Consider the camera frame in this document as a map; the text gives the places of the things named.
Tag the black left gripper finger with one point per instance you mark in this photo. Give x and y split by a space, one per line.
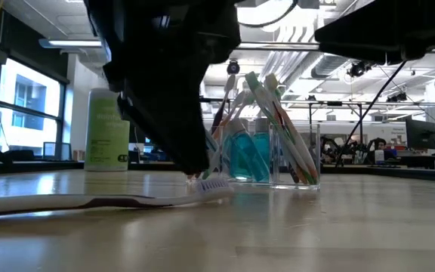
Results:
172 124

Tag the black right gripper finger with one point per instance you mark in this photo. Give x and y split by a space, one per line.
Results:
361 34

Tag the purple white toothbrush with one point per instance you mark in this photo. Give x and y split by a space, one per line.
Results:
229 85
89 202

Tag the blue mouthwash bottle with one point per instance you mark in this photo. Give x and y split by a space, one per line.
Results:
247 158
262 145

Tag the green white toothbrush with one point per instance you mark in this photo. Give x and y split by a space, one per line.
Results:
263 102

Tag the clear acrylic organizer box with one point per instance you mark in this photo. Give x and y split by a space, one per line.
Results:
308 151

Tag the green wipes canister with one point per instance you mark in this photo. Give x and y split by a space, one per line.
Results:
106 132

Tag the black metal gantry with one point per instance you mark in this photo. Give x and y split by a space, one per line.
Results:
334 103

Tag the fluorescent ceiling light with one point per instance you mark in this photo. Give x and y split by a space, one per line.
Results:
74 43

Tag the black computer monitor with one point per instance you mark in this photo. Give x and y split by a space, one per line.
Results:
421 134

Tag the person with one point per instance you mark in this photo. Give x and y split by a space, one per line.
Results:
380 144

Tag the small dark screen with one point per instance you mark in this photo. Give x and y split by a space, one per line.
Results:
57 151

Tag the black ceiling camera cluster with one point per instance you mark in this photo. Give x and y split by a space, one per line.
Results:
358 69

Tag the round overhead camera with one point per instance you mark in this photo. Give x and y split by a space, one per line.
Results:
233 68

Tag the black aluminium table frame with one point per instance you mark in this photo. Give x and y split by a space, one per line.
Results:
32 166

